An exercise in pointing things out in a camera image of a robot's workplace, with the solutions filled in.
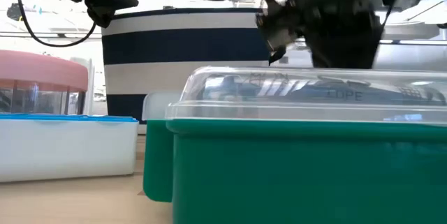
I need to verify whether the navy white striped fabric basket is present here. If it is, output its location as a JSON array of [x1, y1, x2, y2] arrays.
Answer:
[[101, 6, 272, 126]]

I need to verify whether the clear tumbler with pink lid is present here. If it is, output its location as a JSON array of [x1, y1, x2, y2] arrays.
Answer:
[[0, 49, 89, 116]]

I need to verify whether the blue white weekly pill organizer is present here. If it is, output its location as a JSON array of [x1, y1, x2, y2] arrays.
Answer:
[[0, 112, 140, 184]]

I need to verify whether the black ceiling fixture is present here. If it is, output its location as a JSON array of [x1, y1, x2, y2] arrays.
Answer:
[[6, 2, 27, 22]]

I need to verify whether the green first aid kit box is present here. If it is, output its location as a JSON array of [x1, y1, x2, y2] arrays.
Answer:
[[141, 65, 447, 224]]

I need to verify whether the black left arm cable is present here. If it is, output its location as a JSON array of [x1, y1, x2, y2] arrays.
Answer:
[[13, 0, 97, 48]]

